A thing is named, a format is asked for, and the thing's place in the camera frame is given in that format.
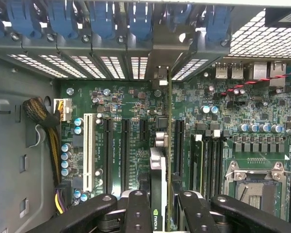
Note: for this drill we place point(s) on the short black expansion slot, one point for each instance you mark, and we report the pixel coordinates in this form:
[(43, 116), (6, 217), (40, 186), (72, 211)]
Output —
[(143, 131)]

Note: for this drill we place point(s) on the long black expansion slot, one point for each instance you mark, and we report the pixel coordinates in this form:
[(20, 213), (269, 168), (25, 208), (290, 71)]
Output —
[(125, 155), (180, 150), (108, 155)]

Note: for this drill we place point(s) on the metal rear port block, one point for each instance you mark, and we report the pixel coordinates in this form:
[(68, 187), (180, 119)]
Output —
[(237, 71), (277, 69), (259, 71), (221, 71)]

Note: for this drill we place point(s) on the vented metal slot cover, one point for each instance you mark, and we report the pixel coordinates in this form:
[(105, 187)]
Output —
[(190, 69), (112, 68), (38, 66), (88, 67), (139, 68), (63, 66)]

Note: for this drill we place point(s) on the green motherboard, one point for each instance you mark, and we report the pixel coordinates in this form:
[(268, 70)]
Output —
[(134, 157)]

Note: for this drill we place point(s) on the white expansion slot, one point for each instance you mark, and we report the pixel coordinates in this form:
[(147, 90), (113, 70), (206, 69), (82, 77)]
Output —
[(89, 153)]

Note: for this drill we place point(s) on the open black PC case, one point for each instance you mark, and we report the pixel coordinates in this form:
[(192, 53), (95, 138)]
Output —
[(70, 47)]

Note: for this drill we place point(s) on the CPU socket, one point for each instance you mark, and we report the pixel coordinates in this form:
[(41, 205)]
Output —
[(257, 194)]

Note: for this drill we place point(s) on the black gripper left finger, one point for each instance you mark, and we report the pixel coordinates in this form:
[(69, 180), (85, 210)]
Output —
[(138, 213)]

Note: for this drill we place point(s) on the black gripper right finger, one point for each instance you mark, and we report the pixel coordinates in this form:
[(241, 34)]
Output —
[(196, 216)]

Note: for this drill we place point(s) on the green RAM stick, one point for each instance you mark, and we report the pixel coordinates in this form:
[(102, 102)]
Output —
[(197, 165)]

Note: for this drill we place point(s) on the white power connector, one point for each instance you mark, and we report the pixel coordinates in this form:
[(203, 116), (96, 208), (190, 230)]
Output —
[(67, 109)]

